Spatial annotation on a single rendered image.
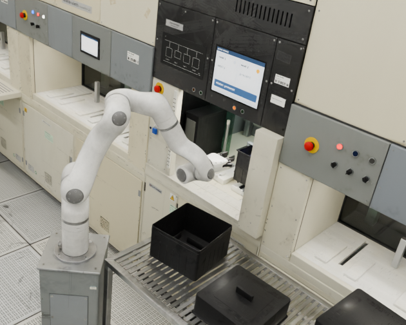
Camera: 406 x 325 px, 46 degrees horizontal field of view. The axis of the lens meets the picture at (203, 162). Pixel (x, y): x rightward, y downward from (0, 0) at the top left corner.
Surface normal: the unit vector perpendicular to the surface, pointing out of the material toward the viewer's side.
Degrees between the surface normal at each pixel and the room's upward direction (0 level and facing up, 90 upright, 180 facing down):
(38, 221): 0
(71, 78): 90
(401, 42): 90
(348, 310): 0
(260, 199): 90
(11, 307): 0
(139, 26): 90
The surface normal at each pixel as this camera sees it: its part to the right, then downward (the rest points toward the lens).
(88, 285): 0.02, 0.47
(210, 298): 0.12, -0.88
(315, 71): -0.69, 0.26
